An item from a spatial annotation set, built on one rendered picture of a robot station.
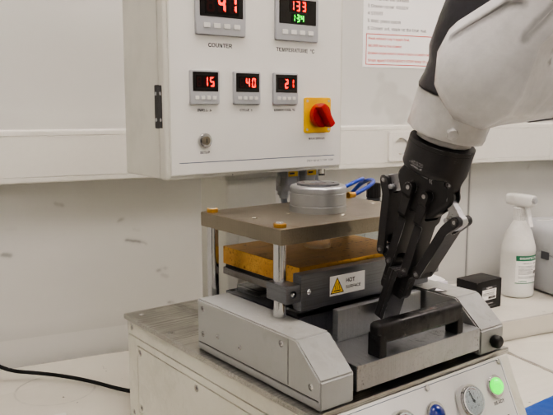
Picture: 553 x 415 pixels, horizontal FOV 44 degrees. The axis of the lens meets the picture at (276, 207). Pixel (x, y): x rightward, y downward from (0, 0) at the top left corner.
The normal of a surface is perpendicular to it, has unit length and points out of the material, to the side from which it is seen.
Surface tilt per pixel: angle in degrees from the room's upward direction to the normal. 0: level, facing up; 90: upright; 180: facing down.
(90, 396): 0
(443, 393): 65
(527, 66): 109
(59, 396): 0
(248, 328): 90
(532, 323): 90
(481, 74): 92
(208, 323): 90
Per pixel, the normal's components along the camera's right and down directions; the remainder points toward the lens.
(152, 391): -0.80, 0.09
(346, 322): 0.61, 0.11
